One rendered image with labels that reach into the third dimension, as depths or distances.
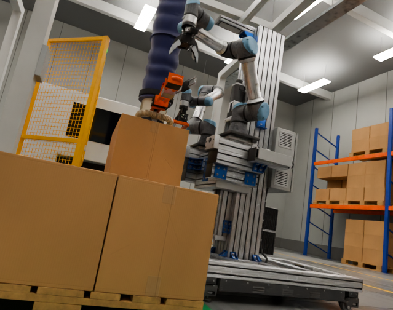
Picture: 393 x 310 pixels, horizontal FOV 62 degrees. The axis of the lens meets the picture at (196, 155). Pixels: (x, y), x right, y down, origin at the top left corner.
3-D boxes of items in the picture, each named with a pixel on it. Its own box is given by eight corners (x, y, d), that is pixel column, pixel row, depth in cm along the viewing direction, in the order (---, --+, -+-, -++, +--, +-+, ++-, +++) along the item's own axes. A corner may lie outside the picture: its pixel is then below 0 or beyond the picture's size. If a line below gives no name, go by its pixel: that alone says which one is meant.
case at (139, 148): (99, 188, 229) (112, 134, 237) (155, 198, 241) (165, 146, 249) (106, 184, 173) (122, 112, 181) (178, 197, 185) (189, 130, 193)
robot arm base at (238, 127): (240, 141, 234) (242, 128, 236) (252, 137, 220) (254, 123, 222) (222, 135, 228) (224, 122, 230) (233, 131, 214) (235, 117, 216)
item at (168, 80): (163, 87, 163) (165, 78, 164) (178, 91, 165) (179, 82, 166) (167, 81, 155) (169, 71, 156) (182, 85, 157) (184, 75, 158)
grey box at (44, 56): (36, 82, 311) (44, 53, 317) (42, 83, 312) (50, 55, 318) (34, 74, 292) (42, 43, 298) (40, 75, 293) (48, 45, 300)
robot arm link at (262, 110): (253, 119, 229) (238, 39, 216) (272, 117, 219) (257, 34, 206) (244, 124, 220) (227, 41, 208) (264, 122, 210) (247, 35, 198)
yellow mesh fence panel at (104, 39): (-16, 232, 313) (40, 37, 355) (-7, 233, 322) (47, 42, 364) (56, 250, 283) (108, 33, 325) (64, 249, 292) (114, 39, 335)
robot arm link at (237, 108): (237, 126, 234) (239, 108, 237) (253, 125, 225) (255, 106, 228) (227, 120, 226) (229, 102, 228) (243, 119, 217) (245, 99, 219)
